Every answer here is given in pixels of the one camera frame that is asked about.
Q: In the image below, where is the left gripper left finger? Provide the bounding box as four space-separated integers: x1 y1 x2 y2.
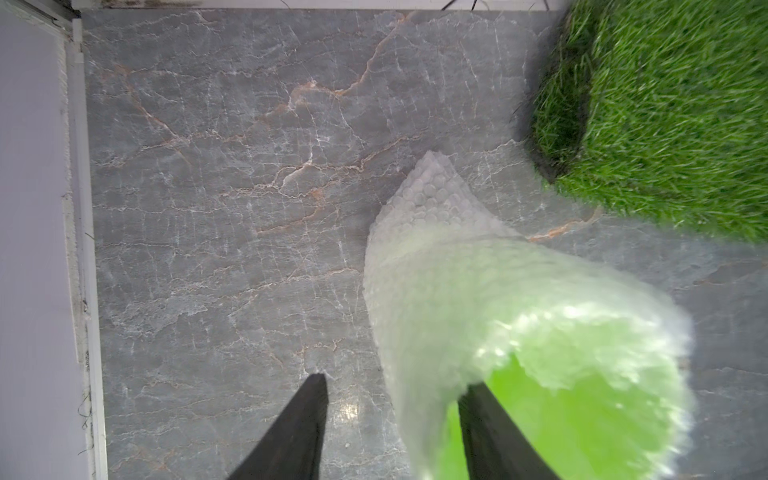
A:
228 373 329 480

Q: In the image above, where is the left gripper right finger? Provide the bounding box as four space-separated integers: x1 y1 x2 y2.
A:
458 383 560 480

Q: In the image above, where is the green plastic wine glass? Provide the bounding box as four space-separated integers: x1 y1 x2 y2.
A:
422 305 693 479

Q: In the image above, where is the bubble wrap sheet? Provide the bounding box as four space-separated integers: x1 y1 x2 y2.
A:
363 152 690 479

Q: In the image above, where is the green artificial grass mat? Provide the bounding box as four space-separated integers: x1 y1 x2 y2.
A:
530 1 767 243

